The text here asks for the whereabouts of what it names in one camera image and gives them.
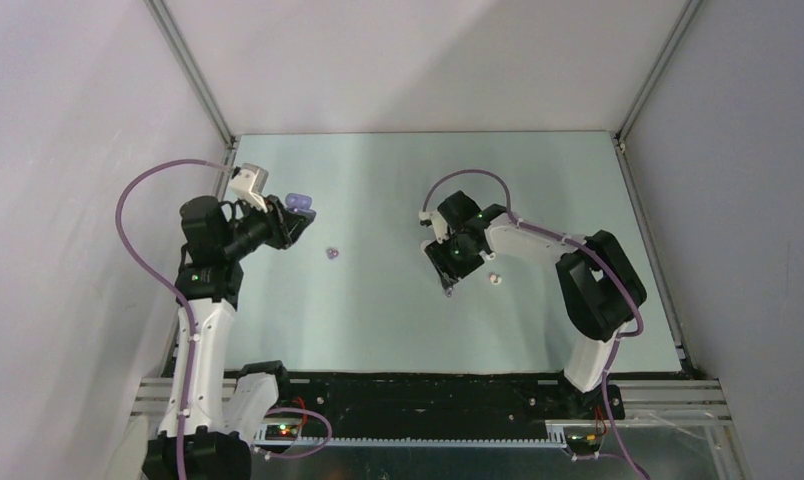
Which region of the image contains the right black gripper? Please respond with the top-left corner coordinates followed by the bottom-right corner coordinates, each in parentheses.
top-left (426, 228), bottom-right (486, 289)

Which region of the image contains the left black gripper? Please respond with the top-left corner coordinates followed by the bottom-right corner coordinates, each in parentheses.
top-left (221, 191), bottom-right (312, 260)

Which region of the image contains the purple earbud charging case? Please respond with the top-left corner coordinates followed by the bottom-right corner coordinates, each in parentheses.
top-left (285, 192), bottom-right (313, 213)

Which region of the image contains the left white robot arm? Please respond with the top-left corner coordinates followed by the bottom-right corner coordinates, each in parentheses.
top-left (142, 195), bottom-right (316, 479)

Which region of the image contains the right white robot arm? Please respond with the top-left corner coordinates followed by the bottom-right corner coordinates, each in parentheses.
top-left (418, 191), bottom-right (647, 418)

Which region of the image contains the left circuit board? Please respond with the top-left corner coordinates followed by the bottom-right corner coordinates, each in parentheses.
top-left (262, 424), bottom-right (301, 443)

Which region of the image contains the circuit board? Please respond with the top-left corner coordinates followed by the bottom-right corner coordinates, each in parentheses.
top-left (565, 434), bottom-right (604, 461)
top-left (262, 424), bottom-right (301, 443)

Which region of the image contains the right circuit board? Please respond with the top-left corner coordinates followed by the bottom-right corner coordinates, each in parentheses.
top-left (565, 434), bottom-right (604, 461)

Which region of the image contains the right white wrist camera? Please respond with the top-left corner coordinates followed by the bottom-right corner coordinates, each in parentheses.
top-left (418, 210), bottom-right (450, 244)

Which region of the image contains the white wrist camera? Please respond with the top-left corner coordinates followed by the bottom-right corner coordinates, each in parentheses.
top-left (228, 163), bottom-right (269, 213)
top-left (418, 210), bottom-right (450, 244)

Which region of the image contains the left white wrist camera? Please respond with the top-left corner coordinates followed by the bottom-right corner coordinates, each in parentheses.
top-left (228, 163), bottom-right (269, 213)

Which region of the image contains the left aluminium frame post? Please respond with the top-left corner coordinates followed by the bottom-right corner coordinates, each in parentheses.
top-left (144, 0), bottom-right (236, 148)

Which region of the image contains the aluminium frame post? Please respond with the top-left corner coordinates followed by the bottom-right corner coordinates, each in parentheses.
top-left (614, 0), bottom-right (705, 145)
top-left (144, 0), bottom-right (236, 148)

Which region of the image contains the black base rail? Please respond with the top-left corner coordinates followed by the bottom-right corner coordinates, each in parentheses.
top-left (229, 360), bottom-right (625, 442)

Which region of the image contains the right aluminium frame post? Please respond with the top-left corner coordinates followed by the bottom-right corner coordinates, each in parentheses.
top-left (614, 0), bottom-right (705, 145)

